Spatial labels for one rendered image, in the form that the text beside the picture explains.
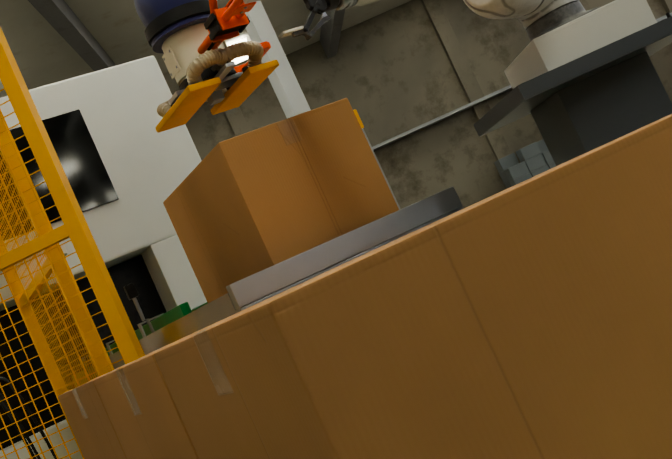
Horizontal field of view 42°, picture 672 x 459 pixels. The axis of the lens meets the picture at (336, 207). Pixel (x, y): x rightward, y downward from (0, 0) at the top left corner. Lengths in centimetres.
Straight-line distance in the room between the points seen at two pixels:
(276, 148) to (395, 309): 151
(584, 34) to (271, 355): 162
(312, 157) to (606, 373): 150
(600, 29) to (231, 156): 96
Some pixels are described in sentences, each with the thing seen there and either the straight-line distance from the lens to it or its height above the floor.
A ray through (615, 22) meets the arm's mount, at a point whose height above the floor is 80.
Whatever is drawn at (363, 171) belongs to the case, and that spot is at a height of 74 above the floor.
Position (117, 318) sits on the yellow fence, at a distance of 275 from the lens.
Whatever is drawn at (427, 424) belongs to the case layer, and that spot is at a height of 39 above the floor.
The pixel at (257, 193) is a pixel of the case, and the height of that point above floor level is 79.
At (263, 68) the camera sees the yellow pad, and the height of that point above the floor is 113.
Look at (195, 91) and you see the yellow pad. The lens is 241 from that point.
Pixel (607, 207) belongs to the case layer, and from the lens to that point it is 95.
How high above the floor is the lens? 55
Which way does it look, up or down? 3 degrees up
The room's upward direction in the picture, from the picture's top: 25 degrees counter-clockwise
